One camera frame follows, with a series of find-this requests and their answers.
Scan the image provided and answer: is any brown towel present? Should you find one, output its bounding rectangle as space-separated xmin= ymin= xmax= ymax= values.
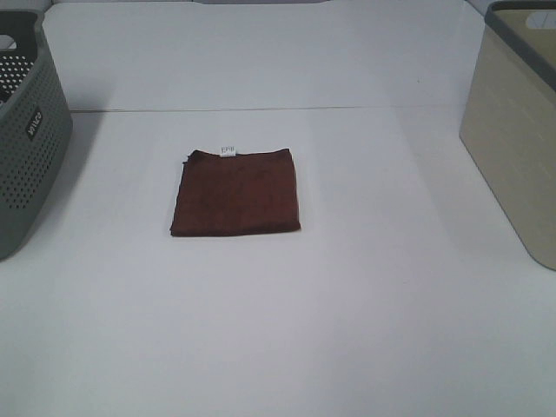
xmin=170 ymin=149 xmax=301 ymax=237

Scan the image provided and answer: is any beige basket with grey rim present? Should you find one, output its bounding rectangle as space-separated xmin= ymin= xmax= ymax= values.
xmin=460 ymin=1 xmax=555 ymax=269

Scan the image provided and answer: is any grey perforated plastic basket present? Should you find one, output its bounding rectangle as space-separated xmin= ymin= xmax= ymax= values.
xmin=1 ymin=10 xmax=73 ymax=259

